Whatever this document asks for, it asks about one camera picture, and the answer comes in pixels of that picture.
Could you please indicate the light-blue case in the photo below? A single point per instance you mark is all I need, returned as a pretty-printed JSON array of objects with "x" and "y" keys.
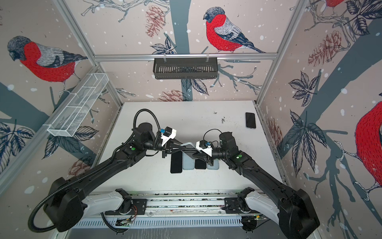
[
  {"x": 188, "y": 162},
  {"x": 214, "y": 166}
]

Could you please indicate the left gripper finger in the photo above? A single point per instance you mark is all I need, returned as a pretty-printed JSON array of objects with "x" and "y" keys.
[
  {"x": 180, "y": 143},
  {"x": 181, "y": 148}
]

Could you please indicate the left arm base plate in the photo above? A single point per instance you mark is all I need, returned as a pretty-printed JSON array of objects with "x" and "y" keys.
[{"x": 129, "y": 207}]

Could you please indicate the black hanging basket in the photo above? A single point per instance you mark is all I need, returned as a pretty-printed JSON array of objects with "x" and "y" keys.
[{"x": 185, "y": 68}]

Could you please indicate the white wire mesh basket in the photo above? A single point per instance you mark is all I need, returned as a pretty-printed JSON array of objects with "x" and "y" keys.
[{"x": 80, "y": 102}]

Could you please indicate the black phone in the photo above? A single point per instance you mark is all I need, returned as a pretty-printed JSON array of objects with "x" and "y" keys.
[
  {"x": 200, "y": 164},
  {"x": 250, "y": 120},
  {"x": 187, "y": 146}
]

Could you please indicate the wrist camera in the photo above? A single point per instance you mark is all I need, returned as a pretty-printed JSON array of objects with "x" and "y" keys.
[
  {"x": 205, "y": 148},
  {"x": 167, "y": 134}
]

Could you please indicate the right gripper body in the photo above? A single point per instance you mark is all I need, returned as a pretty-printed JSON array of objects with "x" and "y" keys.
[{"x": 210, "y": 159}]

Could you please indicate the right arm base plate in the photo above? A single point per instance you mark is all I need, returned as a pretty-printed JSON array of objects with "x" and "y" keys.
[{"x": 236, "y": 206}]

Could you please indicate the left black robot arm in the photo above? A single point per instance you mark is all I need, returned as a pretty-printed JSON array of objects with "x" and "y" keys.
[{"x": 65, "y": 204}]

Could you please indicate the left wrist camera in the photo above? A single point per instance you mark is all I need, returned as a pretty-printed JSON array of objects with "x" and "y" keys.
[{"x": 167, "y": 134}]

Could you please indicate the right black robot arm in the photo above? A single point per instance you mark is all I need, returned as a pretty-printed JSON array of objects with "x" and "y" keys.
[{"x": 292, "y": 210}]

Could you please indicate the aluminium mounting rail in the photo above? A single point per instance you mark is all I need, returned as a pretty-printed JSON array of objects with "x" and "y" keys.
[{"x": 188, "y": 205}]

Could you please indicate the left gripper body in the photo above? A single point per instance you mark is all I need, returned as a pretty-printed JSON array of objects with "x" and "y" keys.
[{"x": 165, "y": 149}]

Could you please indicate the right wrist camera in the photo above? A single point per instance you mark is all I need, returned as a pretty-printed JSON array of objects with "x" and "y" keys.
[{"x": 205, "y": 148}]

